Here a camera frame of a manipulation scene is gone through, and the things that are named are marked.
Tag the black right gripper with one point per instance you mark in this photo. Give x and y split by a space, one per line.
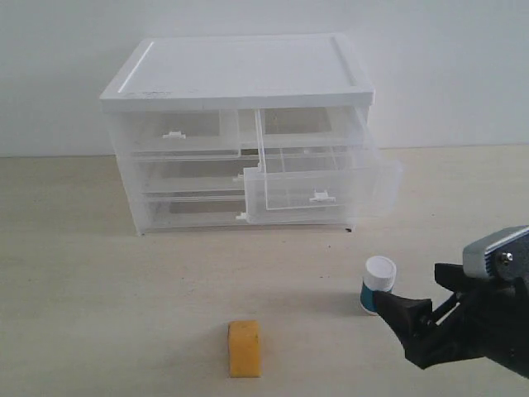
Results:
489 321

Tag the teal bottle with white cap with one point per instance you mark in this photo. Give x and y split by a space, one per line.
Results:
379 275

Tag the white plastic drawer cabinet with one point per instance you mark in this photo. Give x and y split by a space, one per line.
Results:
242 74

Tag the clear bottom wide drawer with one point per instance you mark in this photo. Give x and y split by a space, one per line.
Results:
169 212

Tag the clear wide drawer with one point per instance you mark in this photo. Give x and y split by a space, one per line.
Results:
190 176
169 212

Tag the clear middle wide drawer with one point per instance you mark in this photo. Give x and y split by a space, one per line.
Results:
190 176

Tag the yellow sponge block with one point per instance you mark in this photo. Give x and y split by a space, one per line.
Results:
244 349

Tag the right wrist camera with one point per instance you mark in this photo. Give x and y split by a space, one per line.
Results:
502 255

